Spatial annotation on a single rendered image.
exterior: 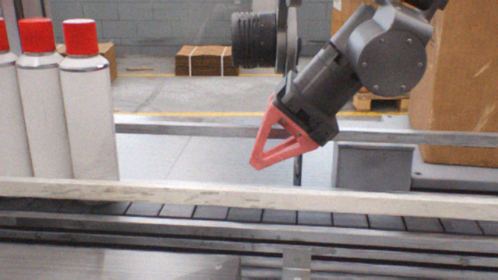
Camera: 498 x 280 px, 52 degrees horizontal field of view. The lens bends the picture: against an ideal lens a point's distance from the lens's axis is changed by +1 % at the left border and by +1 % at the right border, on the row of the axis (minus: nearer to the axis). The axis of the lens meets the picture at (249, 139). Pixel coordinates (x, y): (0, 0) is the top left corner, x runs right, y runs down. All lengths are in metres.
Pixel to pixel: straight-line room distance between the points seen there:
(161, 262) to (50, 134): 0.20
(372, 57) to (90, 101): 0.30
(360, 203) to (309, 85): 0.13
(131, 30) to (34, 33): 5.63
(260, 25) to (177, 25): 4.53
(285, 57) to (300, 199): 1.08
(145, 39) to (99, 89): 5.63
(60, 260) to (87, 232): 0.09
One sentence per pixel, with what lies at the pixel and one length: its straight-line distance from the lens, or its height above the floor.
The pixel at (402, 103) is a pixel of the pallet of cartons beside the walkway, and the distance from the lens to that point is 4.04.
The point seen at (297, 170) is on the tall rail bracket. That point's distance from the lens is 0.67.
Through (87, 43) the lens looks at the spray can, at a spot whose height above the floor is 1.06.
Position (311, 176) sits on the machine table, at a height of 0.83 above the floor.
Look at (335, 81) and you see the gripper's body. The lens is 0.51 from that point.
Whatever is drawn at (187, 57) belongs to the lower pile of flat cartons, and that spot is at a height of 0.19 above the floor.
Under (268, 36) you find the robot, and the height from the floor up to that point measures 0.91.
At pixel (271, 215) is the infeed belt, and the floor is 0.88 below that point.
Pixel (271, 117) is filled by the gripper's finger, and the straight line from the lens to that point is 0.52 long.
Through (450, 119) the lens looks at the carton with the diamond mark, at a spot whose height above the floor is 0.92.
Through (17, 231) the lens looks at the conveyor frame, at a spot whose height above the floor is 0.86.
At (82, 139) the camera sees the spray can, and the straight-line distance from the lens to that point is 0.58.
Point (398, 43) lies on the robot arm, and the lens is 0.44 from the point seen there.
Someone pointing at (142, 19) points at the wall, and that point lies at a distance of 6.16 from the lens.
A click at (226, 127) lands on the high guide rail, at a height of 0.96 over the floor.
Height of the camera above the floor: 1.15
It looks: 20 degrees down
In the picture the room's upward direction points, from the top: straight up
